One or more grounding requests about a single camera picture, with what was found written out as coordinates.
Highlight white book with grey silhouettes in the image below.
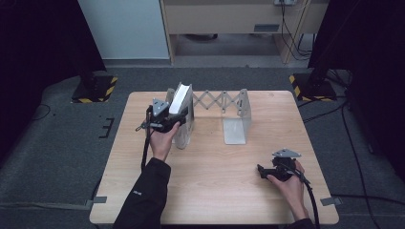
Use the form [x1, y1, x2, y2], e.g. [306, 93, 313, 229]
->
[167, 81, 196, 151]

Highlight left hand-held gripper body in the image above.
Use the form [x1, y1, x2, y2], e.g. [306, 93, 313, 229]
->
[135, 97, 176, 135]

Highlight black floor cable loop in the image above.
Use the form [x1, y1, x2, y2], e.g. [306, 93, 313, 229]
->
[26, 102, 53, 124]

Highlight extendable metal bookend rack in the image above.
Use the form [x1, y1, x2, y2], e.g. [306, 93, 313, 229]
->
[164, 87, 253, 146]

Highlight black hanging desk cables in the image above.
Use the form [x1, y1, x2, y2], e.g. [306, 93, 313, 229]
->
[279, 0, 315, 62]

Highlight black stand base yellow stripes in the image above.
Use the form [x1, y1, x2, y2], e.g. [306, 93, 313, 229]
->
[288, 71, 338, 103]
[71, 68, 119, 104]

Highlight person's left hand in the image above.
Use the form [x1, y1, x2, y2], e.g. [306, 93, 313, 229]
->
[148, 121, 181, 163]

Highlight black curtain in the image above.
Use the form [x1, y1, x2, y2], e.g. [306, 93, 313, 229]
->
[307, 0, 405, 184]
[0, 0, 107, 168]

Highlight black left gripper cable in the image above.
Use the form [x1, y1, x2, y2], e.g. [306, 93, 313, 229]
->
[139, 106, 155, 173]

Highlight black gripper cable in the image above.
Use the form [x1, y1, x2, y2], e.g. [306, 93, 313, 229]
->
[139, 106, 155, 173]
[286, 163, 321, 229]

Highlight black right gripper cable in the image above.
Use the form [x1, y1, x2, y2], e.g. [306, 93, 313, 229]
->
[286, 163, 321, 229]

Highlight person's right hand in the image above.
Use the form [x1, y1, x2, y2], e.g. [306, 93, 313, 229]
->
[266, 159, 310, 222]

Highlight light wooden desk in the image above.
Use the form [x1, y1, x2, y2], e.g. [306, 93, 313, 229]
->
[159, 0, 330, 66]

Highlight white panel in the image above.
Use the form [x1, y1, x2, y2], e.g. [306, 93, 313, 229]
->
[77, 0, 171, 61]

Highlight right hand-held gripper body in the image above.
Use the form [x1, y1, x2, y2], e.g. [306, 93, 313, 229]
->
[271, 147, 303, 183]

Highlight grey tape strip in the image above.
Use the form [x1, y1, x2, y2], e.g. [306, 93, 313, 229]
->
[319, 196, 344, 207]
[85, 196, 109, 208]

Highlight long black floor cable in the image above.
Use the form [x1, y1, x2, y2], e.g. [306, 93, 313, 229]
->
[340, 103, 381, 229]

